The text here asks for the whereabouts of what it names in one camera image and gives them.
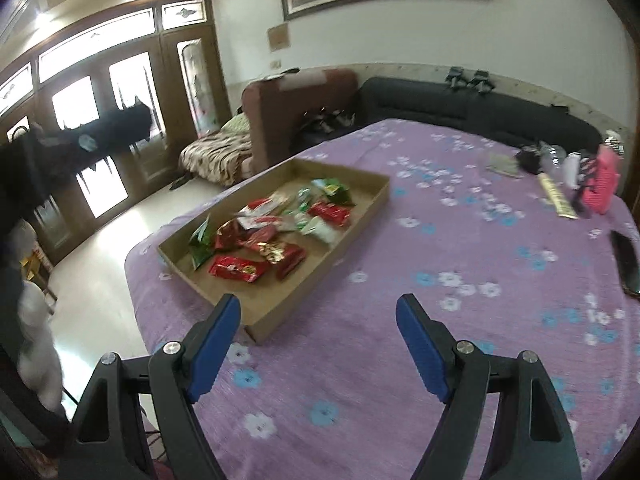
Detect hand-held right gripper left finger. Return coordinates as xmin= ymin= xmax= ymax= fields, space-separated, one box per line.
xmin=59 ymin=293 xmax=242 ymax=480

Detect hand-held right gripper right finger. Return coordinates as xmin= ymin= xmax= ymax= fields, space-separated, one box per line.
xmin=396 ymin=293 xmax=583 ymax=480

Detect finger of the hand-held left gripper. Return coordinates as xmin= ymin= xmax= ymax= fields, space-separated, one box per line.
xmin=35 ymin=101 xmax=153 ymax=171

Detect pile of mixed snacks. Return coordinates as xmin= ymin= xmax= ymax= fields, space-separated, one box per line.
xmin=187 ymin=177 xmax=357 ymax=285

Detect shallow cardboard box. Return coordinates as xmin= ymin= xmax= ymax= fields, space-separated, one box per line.
xmin=157 ymin=160 xmax=392 ymax=345

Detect person's left forearm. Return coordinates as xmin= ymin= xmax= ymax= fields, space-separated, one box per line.
xmin=0 ymin=219 xmax=68 ymax=416

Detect wooden glass door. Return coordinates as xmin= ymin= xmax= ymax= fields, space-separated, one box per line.
xmin=0 ymin=0 xmax=232 ymax=266

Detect purple floral tablecloth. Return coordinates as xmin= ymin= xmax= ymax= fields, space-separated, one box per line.
xmin=125 ymin=119 xmax=640 ymax=480

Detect brown patterned blanket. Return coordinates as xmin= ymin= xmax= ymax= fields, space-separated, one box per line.
xmin=179 ymin=112 xmax=256 ymax=187

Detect brown armchair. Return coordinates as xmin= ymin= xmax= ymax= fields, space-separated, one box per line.
xmin=242 ymin=67 xmax=358 ymax=176

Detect patterned pouch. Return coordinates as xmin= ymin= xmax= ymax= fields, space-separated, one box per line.
xmin=487 ymin=152 xmax=523 ymax=178

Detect long yellow packet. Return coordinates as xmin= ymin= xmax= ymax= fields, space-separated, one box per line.
xmin=537 ymin=172 xmax=578 ymax=221

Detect black cup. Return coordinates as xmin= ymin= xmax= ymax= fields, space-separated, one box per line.
xmin=516 ymin=146 xmax=543 ymax=171

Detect black smartphone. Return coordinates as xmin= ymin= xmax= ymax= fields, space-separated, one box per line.
xmin=610 ymin=230 xmax=640 ymax=297

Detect black leather sofa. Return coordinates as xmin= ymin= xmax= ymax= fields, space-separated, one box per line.
xmin=295 ymin=76 xmax=603 ymax=153

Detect beige wall plaque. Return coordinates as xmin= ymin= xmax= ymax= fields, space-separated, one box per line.
xmin=267 ymin=24 xmax=291 ymax=52

